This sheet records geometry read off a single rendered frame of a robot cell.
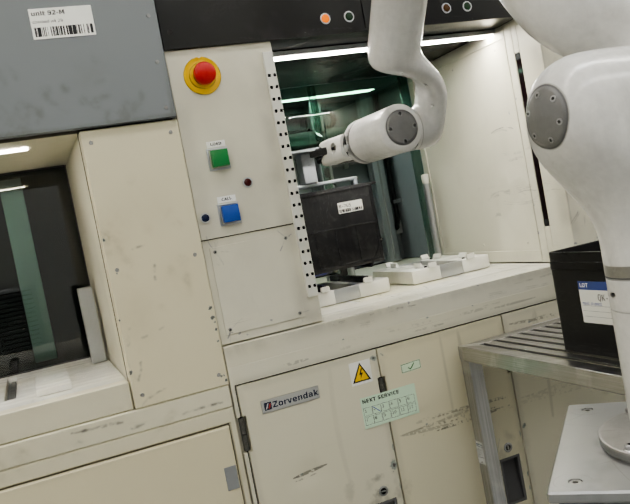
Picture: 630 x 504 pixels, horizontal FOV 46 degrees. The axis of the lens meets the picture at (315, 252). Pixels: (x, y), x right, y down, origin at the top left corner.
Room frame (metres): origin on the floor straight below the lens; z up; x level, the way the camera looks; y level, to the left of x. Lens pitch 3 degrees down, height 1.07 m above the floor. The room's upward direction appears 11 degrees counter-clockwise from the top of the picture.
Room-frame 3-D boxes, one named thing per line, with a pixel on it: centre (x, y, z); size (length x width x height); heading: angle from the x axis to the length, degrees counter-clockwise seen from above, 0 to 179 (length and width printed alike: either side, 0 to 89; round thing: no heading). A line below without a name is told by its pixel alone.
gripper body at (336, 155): (1.47, -0.11, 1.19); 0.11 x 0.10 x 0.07; 21
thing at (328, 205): (1.72, -0.02, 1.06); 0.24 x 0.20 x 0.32; 111
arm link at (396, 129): (1.33, -0.17, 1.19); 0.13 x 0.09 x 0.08; 21
